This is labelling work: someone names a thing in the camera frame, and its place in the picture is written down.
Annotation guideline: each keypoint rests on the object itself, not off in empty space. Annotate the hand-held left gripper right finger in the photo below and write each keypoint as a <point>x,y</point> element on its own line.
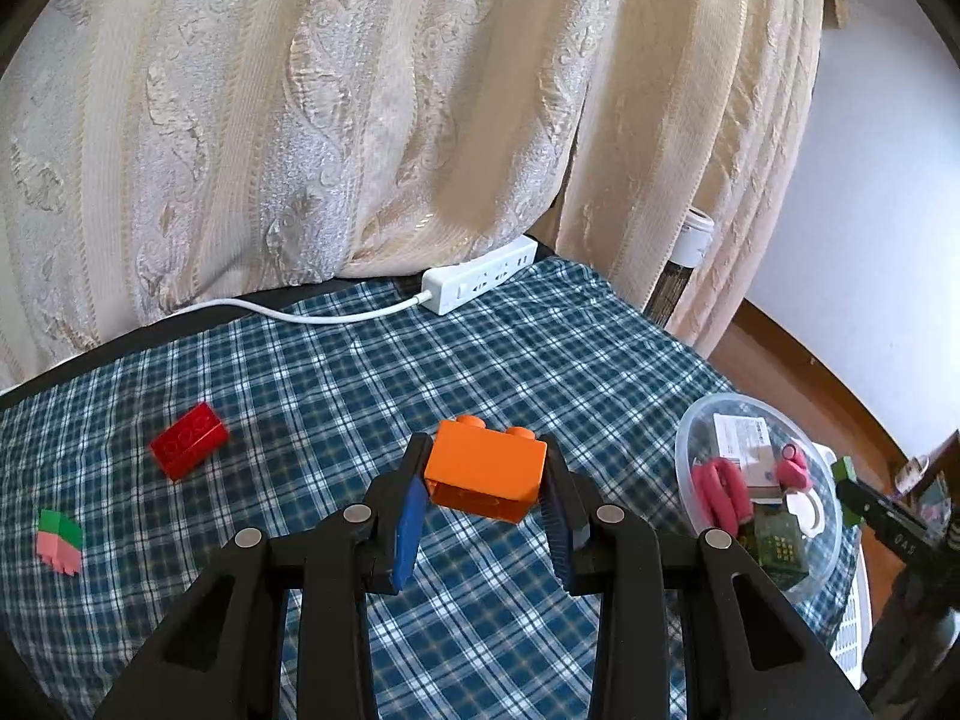
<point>559,525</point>

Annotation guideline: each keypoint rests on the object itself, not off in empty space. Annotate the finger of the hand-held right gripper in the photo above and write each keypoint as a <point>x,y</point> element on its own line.
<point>885,517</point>

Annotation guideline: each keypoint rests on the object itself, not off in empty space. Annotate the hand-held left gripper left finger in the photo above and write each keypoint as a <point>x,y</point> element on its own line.
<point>409,525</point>

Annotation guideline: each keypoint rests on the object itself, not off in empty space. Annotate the orange toy block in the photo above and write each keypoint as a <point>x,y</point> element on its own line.
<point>484,465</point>

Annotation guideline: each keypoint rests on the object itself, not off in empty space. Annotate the green box with gold print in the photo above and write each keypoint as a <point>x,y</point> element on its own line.
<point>780,540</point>

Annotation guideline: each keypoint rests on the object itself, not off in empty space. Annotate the white card box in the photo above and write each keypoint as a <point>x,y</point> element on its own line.
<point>739,442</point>

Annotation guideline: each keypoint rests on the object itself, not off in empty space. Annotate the pink foam hair curler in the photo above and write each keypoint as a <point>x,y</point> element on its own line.
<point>720,491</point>

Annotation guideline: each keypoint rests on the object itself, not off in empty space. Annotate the clear plastic bowl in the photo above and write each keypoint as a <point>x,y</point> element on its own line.
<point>694,427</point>

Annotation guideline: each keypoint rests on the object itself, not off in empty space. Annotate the blue plaid tablecloth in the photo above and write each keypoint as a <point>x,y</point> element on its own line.
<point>525,352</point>

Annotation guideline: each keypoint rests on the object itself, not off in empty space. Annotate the red toy block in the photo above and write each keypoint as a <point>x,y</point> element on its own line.
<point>187,442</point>

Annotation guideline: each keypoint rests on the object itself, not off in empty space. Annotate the brown woven panel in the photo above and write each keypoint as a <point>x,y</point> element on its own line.
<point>667,292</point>

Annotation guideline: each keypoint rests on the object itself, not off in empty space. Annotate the white power strip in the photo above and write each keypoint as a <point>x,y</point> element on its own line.
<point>480,274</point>

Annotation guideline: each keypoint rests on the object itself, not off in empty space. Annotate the white round cap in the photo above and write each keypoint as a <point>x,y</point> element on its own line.
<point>694,236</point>

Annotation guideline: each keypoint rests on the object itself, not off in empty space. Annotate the pink toy block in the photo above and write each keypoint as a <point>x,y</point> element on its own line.
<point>60,551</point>

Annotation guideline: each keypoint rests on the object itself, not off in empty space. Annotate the green toy block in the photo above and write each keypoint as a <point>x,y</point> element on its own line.
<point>56,521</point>

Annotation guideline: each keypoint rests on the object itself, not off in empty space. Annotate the beige patterned curtain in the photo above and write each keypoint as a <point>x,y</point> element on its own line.
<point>300,90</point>

